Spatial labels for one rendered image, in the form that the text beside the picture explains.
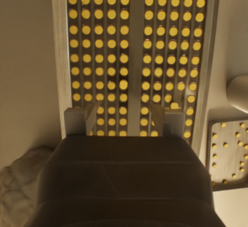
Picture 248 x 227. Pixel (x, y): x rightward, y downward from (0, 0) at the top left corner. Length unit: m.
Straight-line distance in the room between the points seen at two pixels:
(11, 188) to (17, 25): 0.33
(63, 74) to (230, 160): 0.46
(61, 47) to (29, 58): 0.20
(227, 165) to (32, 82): 0.53
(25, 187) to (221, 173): 0.47
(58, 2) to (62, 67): 0.08
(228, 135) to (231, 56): 0.19
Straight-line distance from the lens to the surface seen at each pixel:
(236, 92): 0.45
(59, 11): 0.27
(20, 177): 0.40
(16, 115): 0.50
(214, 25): 0.29
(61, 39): 0.27
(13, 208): 0.39
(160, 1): 0.27
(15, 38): 0.47
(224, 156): 0.55
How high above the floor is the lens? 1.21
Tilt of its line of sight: 75 degrees down
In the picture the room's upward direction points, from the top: 179 degrees clockwise
